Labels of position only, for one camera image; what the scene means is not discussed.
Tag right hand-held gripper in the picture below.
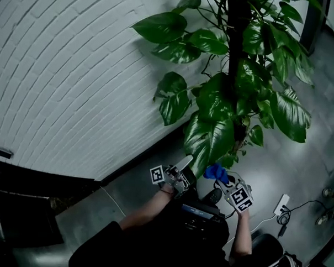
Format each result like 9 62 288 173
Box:
212 170 256 214

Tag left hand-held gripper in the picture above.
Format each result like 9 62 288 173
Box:
149 153 199 200

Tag blue cloth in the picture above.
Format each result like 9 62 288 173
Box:
203 163 230 185

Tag green leafy plant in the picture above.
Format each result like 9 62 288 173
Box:
124 0 328 185

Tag person's left forearm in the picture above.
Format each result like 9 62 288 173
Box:
118 183 175 233

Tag person's right forearm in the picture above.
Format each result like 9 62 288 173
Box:
229 210 254 259

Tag person's black shoe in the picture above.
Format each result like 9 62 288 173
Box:
201 186 223 205

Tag black waist-mounted device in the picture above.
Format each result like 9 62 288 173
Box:
179 202 227 221

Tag person's black trousers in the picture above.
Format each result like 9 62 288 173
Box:
162 190 231 244

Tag white power strip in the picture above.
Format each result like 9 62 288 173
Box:
273 193 291 216

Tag dark moulded chair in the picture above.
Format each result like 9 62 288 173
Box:
251 232 287 267

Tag person's black top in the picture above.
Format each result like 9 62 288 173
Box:
68 218 263 267

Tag black skirting board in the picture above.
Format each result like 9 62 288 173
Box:
0 114 193 206

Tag black plugged cable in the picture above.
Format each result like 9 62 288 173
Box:
275 198 333 240

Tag thin white floor cable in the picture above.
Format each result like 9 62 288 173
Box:
98 185 128 217

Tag dark wall outlet plate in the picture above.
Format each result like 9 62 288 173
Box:
0 146 14 160

